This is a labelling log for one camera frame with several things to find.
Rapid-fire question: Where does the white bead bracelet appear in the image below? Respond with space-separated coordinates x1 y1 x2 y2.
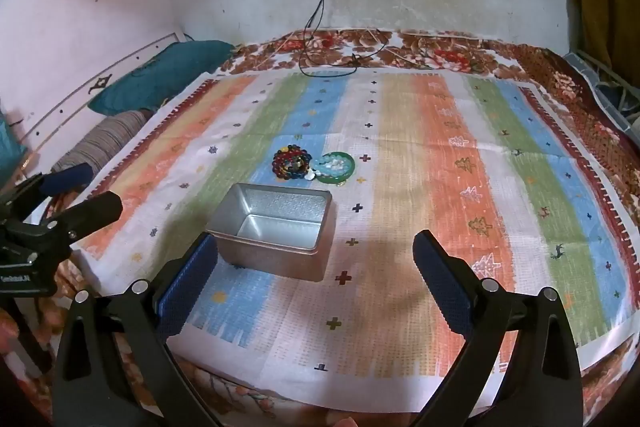
309 158 351 180

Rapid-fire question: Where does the teal pillow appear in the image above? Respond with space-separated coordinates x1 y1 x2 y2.
89 41 236 116

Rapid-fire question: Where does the red bead bracelet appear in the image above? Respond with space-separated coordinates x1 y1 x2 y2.
271 146 316 180

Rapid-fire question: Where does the white bed headboard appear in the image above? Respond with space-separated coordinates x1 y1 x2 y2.
0 29 186 168

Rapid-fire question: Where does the grey striped pillow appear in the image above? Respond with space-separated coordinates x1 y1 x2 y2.
50 111 151 175

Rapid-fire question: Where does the green jade bangle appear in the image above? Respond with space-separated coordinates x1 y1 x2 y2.
316 151 357 186

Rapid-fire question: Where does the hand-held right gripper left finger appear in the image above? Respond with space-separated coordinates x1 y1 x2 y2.
50 231 221 427

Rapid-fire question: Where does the teal cloth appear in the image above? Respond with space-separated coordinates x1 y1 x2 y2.
0 112 28 178

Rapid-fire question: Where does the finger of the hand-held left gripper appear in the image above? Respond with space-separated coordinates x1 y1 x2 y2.
30 192 124 254
0 163 96 220

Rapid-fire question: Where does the colourful striped cloth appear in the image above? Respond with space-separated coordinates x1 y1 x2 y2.
80 69 640 403

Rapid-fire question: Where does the black cable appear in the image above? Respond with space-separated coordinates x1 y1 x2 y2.
298 0 386 78

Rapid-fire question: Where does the multicolour bead bracelet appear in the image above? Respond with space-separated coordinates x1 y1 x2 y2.
280 154 311 178

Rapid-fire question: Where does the striped colourful tablecloth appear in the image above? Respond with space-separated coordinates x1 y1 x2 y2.
0 28 640 427

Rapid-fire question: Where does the silver metal tin box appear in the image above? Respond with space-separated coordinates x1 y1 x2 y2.
205 182 335 283

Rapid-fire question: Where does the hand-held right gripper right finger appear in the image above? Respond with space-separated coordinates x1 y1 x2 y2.
411 229 586 427

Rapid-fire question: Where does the yellow and dark bead bracelet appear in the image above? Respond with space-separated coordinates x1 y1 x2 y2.
275 149 308 176

